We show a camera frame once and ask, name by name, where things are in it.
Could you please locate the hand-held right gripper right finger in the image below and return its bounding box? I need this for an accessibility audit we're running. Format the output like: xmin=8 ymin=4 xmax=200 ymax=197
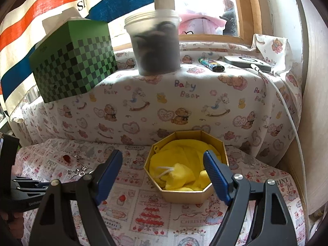
xmin=203 ymin=150 xmax=299 ymax=246

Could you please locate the striped curtain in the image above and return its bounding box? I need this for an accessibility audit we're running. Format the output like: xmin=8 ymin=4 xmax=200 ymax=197
xmin=0 ymin=0 xmax=176 ymax=123

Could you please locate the gold octagonal box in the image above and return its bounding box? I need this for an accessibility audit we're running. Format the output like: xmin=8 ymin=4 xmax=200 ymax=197
xmin=143 ymin=131 xmax=229 ymax=204

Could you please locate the translucent plastic tub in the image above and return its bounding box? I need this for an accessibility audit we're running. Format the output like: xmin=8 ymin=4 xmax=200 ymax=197
xmin=124 ymin=9 xmax=182 ymax=76

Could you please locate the bear print cloth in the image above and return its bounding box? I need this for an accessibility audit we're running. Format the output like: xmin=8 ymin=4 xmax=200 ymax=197
xmin=20 ymin=33 xmax=303 ymax=159

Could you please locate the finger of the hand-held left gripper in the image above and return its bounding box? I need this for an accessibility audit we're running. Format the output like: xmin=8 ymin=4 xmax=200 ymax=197
xmin=11 ymin=175 xmax=53 ymax=193
xmin=0 ymin=132 xmax=20 ymax=180

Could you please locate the pink fabric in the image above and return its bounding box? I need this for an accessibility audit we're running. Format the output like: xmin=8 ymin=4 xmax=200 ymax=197
xmin=178 ymin=10 xmax=226 ymax=35

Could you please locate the strawberry print tablecloth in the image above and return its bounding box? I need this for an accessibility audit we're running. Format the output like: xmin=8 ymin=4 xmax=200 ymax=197
xmin=15 ymin=138 xmax=308 ymax=246

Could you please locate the wooden window frame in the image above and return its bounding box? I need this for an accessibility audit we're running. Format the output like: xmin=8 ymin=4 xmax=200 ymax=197
xmin=113 ymin=0 xmax=272 ymax=52

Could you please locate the thin metal chain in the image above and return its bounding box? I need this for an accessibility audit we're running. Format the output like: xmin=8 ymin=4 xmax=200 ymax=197
xmin=67 ymin=169 xmax=86 ymax=179

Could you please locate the white flat charger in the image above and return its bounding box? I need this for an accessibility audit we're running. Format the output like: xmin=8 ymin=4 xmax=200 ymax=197
xmin=224 ymin=55 xmax=272 ymax=73

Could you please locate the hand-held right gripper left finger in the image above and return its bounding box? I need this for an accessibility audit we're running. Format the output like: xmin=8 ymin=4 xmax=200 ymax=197
xmin=28 ymin=149 xmax=123 ymax=246

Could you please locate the white tissue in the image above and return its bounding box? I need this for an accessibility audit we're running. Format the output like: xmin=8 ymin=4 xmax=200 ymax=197
xmin=42 ymin=8 xmax=90 ymax=28

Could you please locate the yellow cloth pouch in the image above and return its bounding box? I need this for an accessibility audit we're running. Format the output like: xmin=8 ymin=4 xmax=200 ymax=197
xmin=149 ymin=140 xmax=222 ymax=191

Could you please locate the white cable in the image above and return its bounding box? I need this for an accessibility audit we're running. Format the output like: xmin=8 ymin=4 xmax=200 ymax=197
xmin=251 ymin=64 xmax=309 ymax=208

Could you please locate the light wooden panel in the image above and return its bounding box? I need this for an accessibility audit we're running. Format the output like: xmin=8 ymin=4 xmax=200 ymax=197
xmin=295 ymin=0 xmax=328 ymax=216

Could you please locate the person's left hand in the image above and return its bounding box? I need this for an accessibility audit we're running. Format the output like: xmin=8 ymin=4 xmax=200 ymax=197
xmin=0 ymin=210 xmax=25 ymax=239

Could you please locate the colourful lighter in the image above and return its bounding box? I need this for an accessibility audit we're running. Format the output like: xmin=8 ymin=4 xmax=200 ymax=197
xmin=198 ymin=58 xmax=225 ymax=73

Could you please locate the green checkered tissue box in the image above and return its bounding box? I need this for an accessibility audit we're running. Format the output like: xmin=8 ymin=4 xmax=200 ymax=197
xmin=29 ymin=20 xmax=118 ymax=104

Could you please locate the gold key ring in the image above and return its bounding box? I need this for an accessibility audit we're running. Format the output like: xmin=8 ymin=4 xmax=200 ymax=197
xmin=155 ymin=173 xmax=171 ymax=184

